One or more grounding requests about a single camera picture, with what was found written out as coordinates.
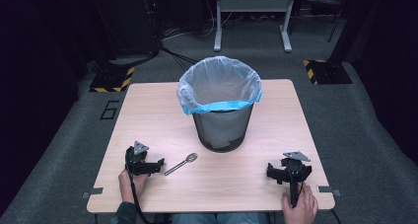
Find blue plastic bin bag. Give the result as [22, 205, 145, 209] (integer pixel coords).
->
[176, 55, 263, 116]

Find metal spoon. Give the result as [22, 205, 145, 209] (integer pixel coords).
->
[163, 152, 199, 177]

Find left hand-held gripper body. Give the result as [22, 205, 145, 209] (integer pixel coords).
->
[124, 140, 161, 178]

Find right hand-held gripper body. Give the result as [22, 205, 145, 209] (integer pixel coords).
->
[275, 151, 312, 208]

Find white metal stand frame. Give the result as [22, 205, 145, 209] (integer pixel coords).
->
[213, 0, 299, 53]

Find person's right hand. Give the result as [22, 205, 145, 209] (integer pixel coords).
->
[281, 182, 319, 224]

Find black mesh trash bin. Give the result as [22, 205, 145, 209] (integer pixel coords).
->
[191, 103, 254, 154]

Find person's legs in jeans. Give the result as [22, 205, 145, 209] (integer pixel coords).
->
[171, 212, 270, 224]

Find black yellow striped base plate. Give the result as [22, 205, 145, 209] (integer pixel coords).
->
[303, 58, 353, 86]
[89, 65, 136, 94]

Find grey table edge bracket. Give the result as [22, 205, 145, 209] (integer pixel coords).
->
[315, 184, 343, 197]
[82, 187, 105, 199]

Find person's left hand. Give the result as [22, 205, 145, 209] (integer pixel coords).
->
[117, 168, 150, 204]

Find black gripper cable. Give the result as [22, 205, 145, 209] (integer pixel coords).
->
[125, 164, 156, 224]

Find bundle of floor cables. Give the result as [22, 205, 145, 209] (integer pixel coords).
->
[159, 18, 238, 72]

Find black stand pole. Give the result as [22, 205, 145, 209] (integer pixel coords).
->
[326, 0, 352, 64]

